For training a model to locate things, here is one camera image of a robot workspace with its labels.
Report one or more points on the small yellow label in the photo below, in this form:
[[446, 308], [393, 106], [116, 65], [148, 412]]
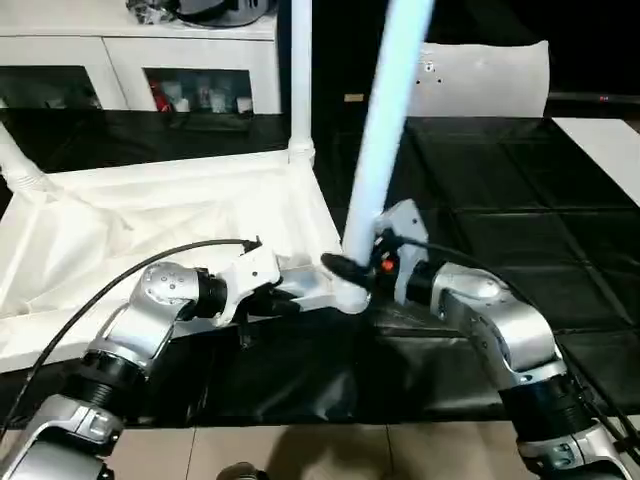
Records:
[[354, 97]]

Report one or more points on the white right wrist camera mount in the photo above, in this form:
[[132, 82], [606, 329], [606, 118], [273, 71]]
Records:
[[407, 220]]

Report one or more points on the small white jar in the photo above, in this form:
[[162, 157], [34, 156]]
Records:
[[243, 105], [181, 105], [217, 100]]

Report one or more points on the dark round helmet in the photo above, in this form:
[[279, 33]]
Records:
[[225, 11]]

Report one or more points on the white plastic table leg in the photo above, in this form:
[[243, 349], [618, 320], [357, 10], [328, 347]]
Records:
[[15, 160], [300, 75], [390, 100]]

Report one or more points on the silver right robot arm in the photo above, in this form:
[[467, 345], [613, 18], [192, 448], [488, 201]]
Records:
[[490, 320]]

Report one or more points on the white plastic table top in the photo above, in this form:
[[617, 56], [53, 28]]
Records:
[[100, 200]]

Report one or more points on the white plastic chair shell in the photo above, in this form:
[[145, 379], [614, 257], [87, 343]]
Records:
[[490, 80]]

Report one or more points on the black flat monitor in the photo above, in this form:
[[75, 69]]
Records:
[[595, 98]]

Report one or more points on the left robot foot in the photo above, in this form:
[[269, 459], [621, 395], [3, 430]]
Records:
[[245, 471]]

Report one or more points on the black clutter pile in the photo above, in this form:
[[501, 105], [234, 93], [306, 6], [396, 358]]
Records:
[[150, 10]]

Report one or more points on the white side table board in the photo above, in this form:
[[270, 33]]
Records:
[[600, 145]]

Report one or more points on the white cabinet with glass doors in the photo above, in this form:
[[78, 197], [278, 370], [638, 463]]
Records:
[[125, 55]]

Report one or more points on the red packet in cabinet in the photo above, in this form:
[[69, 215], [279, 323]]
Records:
[[161, 97]]

